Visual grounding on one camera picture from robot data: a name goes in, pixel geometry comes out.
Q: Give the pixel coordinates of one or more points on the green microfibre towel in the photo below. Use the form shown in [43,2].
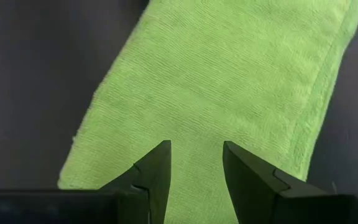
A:
[222,81]

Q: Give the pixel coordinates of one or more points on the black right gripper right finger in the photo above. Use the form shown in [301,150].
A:
[253,189]

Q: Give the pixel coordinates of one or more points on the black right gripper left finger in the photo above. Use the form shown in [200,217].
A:
[151,186]

